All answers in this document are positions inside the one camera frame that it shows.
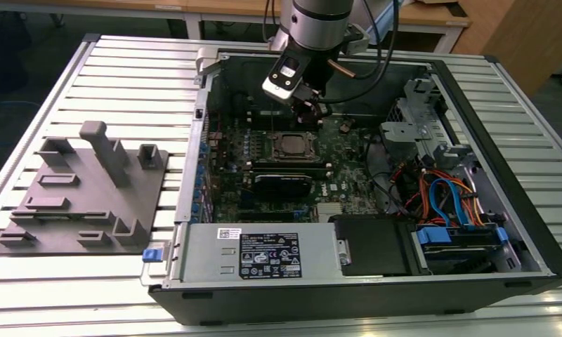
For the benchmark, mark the silver CPU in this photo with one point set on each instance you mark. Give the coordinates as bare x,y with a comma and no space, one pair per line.
293,144

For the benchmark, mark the blue case latch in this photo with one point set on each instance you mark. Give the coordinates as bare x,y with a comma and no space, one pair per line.
151,255

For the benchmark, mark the silver power supply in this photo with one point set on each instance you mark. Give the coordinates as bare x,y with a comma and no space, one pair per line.
206,252

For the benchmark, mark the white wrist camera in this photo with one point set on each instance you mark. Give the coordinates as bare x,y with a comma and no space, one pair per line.
283,79

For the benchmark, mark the black graphics card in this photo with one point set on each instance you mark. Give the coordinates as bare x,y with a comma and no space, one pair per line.
281,189

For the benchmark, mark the hard disk in blue carrier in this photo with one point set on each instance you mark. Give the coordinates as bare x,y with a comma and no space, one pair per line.
433,235

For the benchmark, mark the black expansion slot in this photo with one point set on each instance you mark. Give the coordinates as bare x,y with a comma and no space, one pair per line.
271,216

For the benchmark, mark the black RAM slot row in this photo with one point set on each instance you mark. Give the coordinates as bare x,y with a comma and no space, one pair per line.
262,121
286,165

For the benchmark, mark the grey parts rack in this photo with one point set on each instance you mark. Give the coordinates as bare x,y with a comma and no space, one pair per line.
98,196

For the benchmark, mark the metal disk bay cage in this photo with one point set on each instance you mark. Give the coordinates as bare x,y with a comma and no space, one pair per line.
421,116

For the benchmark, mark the silver chipset heatsink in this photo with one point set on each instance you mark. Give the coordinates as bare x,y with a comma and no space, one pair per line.
330,208

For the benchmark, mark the wooden cabinet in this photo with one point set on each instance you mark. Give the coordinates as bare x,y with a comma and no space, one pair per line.
520,35

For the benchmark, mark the green motherboard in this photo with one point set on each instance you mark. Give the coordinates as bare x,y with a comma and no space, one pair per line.
351,175

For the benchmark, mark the black open PC case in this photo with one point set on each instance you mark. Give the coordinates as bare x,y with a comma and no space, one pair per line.
309,305

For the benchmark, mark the wooden desk white frame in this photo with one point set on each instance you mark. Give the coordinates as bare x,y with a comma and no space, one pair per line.
98,4
430,17

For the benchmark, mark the black drive bay cover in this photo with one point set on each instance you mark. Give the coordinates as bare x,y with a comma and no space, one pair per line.
374,245

